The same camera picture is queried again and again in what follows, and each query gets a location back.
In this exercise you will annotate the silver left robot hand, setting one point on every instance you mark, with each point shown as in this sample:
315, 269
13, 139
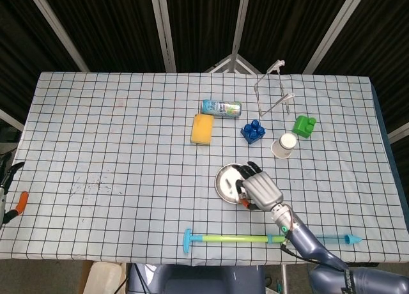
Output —
23, 201

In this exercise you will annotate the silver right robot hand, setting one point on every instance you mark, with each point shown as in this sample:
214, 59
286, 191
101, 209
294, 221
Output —
263, 190

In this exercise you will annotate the small white die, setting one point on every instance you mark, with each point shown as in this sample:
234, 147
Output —
243, 195

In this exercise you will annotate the silver metal bowl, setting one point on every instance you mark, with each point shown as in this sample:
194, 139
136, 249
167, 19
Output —
225, 185

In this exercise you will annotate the white paper cup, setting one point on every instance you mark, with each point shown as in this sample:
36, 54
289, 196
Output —
284, 145

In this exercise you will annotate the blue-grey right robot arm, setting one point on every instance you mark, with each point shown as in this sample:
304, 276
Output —
306, 239

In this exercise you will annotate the green and blue water pump toy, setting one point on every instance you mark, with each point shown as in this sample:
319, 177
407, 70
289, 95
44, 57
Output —
233, 239

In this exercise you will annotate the blue building block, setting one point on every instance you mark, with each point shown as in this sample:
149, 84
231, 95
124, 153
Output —
253, 132

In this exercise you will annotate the green building block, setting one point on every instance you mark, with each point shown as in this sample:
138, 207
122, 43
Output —
305, 126

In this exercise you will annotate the yellow sponge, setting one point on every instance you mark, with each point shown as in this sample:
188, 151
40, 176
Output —
202, 129

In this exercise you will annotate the light blue checkered tablecloth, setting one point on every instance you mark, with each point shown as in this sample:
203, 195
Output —
96, 147

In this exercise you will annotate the light blue drink can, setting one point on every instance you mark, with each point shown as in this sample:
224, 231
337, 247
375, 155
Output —
221, 108

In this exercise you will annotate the white table leg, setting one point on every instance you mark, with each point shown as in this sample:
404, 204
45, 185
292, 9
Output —
284, 279

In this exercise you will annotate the white plastic jug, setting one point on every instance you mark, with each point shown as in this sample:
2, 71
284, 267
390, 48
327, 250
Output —
102, 279

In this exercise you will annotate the blue-grey robot torso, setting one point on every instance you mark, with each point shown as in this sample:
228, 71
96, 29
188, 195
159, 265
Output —
198, 281

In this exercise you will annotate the black curtain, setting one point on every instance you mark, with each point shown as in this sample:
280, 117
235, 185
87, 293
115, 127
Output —
112, 25

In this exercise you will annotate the white aluminium frame post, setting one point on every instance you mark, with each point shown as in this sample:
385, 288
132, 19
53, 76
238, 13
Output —
9, 119
399, 132
164, 28
241, 19
335, 28
57, 28

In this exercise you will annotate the white triangular frame brace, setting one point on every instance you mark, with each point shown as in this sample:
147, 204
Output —
236, 64

